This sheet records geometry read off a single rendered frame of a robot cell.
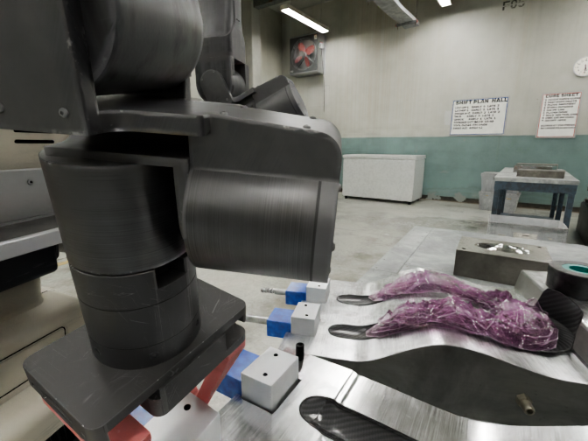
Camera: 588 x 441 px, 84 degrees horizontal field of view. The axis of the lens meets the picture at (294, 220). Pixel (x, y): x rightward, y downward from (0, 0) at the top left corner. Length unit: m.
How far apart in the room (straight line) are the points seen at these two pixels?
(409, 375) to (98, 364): 0.37
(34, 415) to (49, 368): 0.38
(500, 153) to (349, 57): 3.77
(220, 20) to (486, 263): 0.78
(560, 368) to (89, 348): 0.49
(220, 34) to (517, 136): 6.95
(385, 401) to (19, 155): 0.52
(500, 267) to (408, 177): 5.84
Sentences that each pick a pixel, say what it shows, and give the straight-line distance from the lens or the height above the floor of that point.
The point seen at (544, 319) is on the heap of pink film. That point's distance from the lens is 0.59.
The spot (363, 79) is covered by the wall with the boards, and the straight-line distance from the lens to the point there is 8.10.
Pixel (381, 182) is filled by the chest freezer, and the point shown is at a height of 0.40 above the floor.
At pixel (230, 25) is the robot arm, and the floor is 1.29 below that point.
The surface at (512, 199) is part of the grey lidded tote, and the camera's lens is 6.68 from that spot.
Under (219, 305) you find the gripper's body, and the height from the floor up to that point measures 1.03.
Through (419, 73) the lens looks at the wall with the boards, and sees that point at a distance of 7.70.
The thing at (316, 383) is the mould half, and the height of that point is 0.89.
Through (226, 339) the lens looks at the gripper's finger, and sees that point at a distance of 0.23.
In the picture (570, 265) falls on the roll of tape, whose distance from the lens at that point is 0.68.
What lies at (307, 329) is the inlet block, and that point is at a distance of 0.51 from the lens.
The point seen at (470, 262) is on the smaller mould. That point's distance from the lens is 0.95.
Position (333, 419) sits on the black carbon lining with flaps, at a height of 0.88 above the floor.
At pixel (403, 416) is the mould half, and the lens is 0.37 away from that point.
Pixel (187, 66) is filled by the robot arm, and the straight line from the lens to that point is 0.17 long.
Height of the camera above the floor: 1.13
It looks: 13 degrees down
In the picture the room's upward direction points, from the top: straight up
